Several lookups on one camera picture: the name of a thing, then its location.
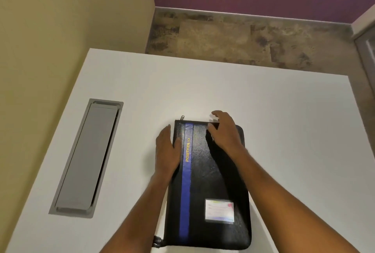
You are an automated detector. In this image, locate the black zip portfolio folder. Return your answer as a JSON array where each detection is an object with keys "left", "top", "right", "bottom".
[{"left": 153, "top": 115, "right": 252, "bottom": 251}]

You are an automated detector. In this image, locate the grey desk cable hatch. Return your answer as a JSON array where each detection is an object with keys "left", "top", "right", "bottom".
[{"left": 48, "top": 98, "right": 124, "bottom": 219}]

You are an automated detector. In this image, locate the person's left forearm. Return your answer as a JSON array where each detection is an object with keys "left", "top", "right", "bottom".
[{"left": 98, "top": 172, "right": 176, "bottom": 253}]

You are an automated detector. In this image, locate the person's left hand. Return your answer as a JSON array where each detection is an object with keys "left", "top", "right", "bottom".
[{"left": 155, "top": 124, "right": 182, "bottom": 178}]

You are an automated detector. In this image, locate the person's right forearm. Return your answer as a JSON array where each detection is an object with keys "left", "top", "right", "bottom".
[{"left": 230, "top": 149, "right": 361, "bottom": 253}]

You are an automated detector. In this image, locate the person's right hand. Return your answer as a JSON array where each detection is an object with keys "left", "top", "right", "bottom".
[{"left": 207, "top": 110, "right": 246, "bottom": 156}]

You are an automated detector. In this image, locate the white framed glass door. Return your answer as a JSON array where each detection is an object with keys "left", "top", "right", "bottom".
[{"left": 350, "top": 5, "right": 375, "bottom": 98}]

